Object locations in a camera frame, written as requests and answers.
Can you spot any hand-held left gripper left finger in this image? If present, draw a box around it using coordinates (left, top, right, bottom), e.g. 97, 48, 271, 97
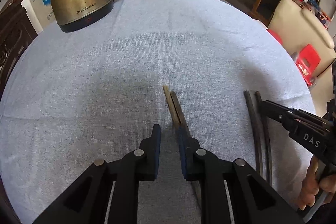
33, 124, 161, 224

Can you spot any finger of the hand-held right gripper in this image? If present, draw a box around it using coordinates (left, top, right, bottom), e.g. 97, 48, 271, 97
259, 100, 332, 133

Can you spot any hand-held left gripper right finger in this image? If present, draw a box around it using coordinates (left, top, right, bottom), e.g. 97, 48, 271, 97
178, 127, 305, 224

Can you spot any brown wooden chopstick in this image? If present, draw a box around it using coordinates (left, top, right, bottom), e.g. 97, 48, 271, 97
163, 86, 202, 211
170, 91, 192, 140

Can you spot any person's right hand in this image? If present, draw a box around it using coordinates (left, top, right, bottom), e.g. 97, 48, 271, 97
298, 155, 336, 211

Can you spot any red plastic chair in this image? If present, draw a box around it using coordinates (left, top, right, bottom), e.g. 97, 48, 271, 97
295, 44, 322, 86

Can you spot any red and yellow stool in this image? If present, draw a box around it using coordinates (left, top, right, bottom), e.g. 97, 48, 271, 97
267, 28, 283, 45

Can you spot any grey tablecloth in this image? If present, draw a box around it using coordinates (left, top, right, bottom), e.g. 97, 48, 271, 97
0, 0, 317, 224

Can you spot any cream leather sofa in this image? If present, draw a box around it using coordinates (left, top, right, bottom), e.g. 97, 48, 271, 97
268, 0, 336, 77

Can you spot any dark carved wooden chair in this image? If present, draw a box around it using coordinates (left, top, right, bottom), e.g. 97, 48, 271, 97
0, 0, 38, 98

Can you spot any white cardboard box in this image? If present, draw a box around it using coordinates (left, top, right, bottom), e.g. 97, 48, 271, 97
21, 0, 57, 34

